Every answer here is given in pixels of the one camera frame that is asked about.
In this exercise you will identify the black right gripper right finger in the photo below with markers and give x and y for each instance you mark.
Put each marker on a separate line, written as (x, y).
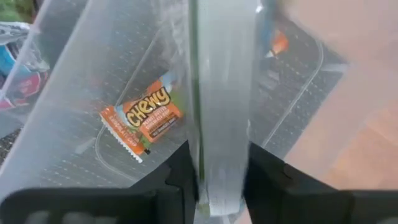
(311, 205)

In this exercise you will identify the clear plastic bin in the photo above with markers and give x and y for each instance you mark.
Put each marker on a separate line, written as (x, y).
(37, 18)
(93, 62)

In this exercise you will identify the dark grey woven mat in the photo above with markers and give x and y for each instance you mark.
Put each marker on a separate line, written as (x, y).
(6, 146)

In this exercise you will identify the blue granola bar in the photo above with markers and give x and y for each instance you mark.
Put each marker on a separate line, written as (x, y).
(7, 60)

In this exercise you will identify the green artificial plant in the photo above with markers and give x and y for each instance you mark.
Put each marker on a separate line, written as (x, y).
(12, 9)

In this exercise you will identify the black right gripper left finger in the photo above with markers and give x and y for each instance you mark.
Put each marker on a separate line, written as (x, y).
(93, 208)

